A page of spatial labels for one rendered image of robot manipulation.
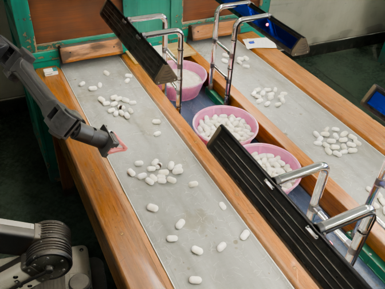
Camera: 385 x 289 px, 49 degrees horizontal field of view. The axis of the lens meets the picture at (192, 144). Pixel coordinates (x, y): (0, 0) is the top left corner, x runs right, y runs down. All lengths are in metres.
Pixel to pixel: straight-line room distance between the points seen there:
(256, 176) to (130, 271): 0.45
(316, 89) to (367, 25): 2.48
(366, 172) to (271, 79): 0.70
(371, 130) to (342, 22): 2.46
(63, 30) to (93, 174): 0.85
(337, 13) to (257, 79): 2.14
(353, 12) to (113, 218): 3.37
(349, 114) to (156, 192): 0.93
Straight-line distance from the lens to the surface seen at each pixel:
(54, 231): 1.30
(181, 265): 1.25
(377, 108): 1.43
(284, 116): 1.86
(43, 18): 2.07
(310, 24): 3.98
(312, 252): 0.90
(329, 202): 1.54
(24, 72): 1.49
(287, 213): 0.94
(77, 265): 1.61
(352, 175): 1.65
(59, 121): 1.27
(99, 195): 1.41
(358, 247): 1.08
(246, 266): 1.27
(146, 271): 1.21
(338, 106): 1.96
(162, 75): 1.40
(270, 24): 1.80
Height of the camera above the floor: 1.77
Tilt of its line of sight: 39 degrees down
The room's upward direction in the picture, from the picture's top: 4 degrees clockwise
